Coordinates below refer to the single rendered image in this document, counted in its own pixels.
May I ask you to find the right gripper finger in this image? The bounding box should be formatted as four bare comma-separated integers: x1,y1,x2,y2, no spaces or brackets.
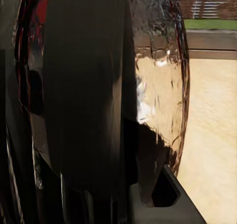
123,118,207,224

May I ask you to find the electric kettle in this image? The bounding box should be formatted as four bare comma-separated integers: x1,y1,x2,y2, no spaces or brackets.
0,0,190,224

